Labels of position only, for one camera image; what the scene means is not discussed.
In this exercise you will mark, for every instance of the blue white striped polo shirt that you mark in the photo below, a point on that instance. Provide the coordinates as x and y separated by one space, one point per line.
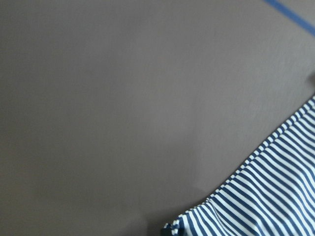
271 194

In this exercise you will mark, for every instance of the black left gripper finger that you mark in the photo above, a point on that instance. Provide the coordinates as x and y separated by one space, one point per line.
171 232

